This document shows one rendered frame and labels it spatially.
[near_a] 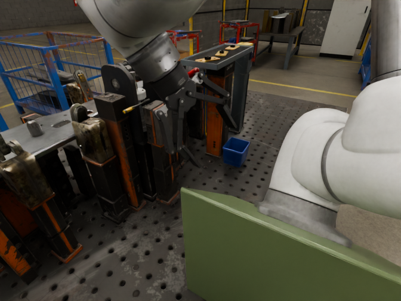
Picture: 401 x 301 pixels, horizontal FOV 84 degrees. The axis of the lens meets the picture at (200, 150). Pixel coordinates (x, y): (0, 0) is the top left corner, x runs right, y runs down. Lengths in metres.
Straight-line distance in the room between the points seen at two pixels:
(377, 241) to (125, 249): 1.65
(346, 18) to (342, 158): 6.86
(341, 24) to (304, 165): 6.83
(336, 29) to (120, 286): 7.10
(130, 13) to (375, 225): 2.01
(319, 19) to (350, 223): 6.78
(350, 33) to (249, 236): 7.03
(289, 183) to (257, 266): 0.19
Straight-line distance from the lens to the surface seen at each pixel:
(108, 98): 0.65
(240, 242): 0.41
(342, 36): 7.28
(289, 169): 0.53
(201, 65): 0.77
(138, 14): 0.27
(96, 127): 0.63
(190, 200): 0.40
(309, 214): 0.51
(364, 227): 2.02
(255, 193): 0.93
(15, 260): 0.76
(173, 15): 0.26
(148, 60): 0.42
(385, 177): 0.40
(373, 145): 0.41
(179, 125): 0.48
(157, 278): 0.72
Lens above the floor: 1.34
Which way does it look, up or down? 34 degrees down
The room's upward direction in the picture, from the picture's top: straight up
